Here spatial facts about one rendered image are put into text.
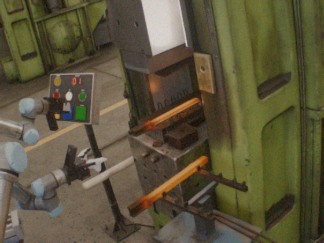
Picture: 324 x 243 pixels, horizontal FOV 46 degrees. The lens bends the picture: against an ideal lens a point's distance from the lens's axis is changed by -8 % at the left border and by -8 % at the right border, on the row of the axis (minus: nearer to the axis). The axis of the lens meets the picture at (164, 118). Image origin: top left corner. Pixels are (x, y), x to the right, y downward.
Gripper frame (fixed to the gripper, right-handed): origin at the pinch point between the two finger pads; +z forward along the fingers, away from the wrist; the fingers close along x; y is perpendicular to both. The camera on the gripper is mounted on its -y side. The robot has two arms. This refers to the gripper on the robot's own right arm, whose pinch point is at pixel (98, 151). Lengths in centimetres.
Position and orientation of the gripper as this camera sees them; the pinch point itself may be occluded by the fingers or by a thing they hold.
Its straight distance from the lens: 188.2
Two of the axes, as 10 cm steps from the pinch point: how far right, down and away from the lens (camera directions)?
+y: 1.8, 8.8, 4.5
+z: 7.6, -4.1, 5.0
